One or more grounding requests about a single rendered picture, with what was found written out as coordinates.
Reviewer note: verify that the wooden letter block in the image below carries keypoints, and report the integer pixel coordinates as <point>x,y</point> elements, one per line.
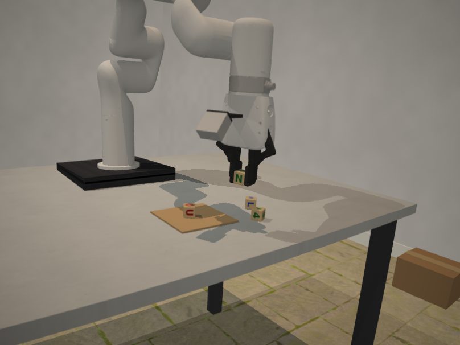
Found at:
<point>239,176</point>
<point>189,210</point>
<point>250,202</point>
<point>258,213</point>

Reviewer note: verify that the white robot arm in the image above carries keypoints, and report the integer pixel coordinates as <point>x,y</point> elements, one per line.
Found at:
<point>247,44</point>

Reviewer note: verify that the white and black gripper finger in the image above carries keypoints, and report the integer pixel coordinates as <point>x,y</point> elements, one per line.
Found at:
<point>254,161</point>
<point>233,156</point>

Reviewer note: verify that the brown flat mat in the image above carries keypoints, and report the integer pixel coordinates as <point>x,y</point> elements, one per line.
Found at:
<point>205,217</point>

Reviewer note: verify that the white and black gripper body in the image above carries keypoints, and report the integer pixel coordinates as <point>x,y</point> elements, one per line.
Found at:
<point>250,131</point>

